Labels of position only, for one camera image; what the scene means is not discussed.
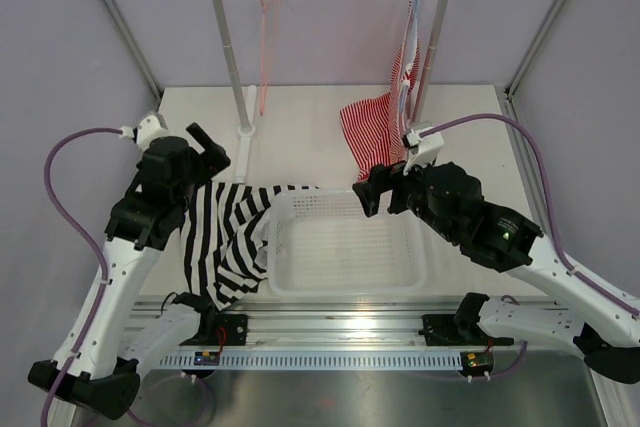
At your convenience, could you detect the light blue clothes hanger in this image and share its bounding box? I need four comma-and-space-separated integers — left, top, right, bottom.
394, 0, 421, 137

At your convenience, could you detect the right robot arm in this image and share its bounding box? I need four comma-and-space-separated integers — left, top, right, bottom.
353, 163, 639, 384

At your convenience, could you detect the white perforated plastic basket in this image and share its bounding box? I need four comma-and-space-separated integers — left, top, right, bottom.
267, 189, 429, 298

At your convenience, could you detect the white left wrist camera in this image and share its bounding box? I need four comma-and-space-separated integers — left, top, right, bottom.
119, 112, 169, 151

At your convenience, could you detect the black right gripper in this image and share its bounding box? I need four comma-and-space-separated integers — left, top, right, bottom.
353, 149, 459, 242

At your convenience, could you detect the aluminium mounting rail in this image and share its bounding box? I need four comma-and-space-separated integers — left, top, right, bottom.
124, 299, 566, 348

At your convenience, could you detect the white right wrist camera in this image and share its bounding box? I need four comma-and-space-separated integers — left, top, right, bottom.
402, 122, 444, 174

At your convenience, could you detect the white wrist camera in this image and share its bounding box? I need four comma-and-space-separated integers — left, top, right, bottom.
402, 122, 444, 174
119, 112, 169, 151

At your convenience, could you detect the black white striped tank top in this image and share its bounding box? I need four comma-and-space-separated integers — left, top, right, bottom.
180, 181, 309, 311

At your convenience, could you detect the red white striped tank top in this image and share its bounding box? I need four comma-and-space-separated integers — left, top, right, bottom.
339, 0, 421, 181

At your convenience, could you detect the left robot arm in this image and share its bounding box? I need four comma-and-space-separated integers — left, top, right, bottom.
28, 114, 231, 425

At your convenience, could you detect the pink clothes hanger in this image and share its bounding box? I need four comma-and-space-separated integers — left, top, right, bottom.
259, 0, 281, 116

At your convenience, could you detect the white metal clothes rack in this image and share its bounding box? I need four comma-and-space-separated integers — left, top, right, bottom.
211, 0, 449, 183

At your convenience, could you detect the white slotted cable duct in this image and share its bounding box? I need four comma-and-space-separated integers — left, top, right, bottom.
157, 349, 462, 371

